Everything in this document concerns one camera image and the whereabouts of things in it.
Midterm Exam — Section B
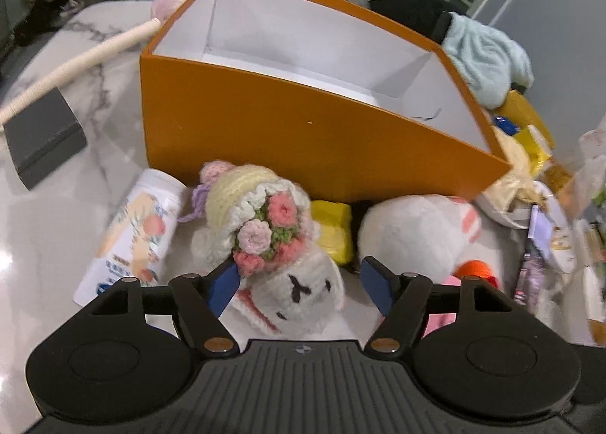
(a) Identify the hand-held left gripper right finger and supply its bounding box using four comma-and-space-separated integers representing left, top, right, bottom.
361, 258, 512, 354

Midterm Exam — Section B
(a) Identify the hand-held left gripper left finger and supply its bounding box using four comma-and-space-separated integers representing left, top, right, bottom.
90, 261, 240, 354

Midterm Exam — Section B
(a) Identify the white plush with striped ears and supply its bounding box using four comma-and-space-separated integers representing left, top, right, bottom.
356, 194, 484, 283

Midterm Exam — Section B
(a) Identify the crochet bunny with flower hat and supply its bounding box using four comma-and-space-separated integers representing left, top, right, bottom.
189, 159, 346, 335

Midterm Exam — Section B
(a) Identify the orange ball toy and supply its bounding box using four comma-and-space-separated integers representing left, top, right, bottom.
452, 260, 500, 290

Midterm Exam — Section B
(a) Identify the white bottle with peach print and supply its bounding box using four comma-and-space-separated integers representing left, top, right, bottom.
73, 168, 187, 307

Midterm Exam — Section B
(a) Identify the orange cardboard box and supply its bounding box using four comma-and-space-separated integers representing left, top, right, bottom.
139, 0, 513, 204

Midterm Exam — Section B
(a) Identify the purple packaging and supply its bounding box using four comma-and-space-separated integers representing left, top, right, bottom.
515, 204, 552, 307

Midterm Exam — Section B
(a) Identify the cream plush toy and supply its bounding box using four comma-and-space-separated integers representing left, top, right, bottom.
483, 126, 538, 207

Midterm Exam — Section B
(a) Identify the white bowl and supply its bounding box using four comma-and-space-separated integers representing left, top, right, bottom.
476, 180, 576, 274

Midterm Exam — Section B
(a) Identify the yellow box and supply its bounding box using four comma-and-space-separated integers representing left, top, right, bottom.
492, 89, 557, 150

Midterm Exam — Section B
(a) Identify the dark grey box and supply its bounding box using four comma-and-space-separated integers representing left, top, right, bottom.
4, 87, 88, 191

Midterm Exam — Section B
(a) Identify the clear plastic packaging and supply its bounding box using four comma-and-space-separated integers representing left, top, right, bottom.
565, 116, 606, 345

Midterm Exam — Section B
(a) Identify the light blue fluffy towel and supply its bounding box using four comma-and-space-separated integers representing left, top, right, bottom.
442, 11, 536, 109

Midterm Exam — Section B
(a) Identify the black garment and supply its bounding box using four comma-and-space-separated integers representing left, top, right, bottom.
368, 0, 455, 44

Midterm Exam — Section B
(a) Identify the pink plush ball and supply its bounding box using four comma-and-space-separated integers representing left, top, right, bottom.
150, 0, 200, 20

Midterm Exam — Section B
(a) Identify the rope-wrapped stick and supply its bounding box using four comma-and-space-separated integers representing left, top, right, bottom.
0, 18, 164, 124

